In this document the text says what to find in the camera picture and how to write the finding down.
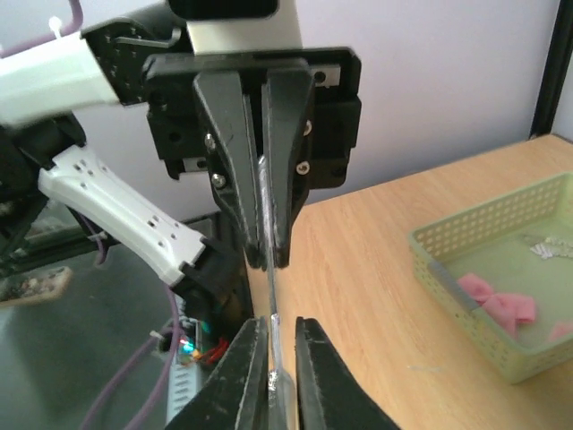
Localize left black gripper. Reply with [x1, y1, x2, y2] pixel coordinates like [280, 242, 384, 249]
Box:
[141, 47, 362, 269]

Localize green plastic basket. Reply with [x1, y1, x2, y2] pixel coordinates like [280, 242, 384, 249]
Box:
[409, 172, 572, 383]

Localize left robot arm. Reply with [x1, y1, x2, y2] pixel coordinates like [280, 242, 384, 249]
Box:
[1, 1, 362, 321]

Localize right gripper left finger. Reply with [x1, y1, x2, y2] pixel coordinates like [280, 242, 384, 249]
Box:
[167, 317, 269, 430]

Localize pink ornaments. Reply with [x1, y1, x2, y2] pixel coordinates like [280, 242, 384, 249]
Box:
[457, 272, 572, 348]

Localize purple loop cable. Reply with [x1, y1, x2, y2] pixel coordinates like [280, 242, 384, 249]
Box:
[78, 286, 184, 430]

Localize silver star ornament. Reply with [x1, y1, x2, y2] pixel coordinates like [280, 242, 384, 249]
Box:
[258, 156, 292, 429]

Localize white slotted cable duct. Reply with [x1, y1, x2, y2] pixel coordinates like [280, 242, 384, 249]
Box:
[166, 359, 201, 425]

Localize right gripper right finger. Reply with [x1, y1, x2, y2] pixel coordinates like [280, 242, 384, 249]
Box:
[295, 317, 398, 430]

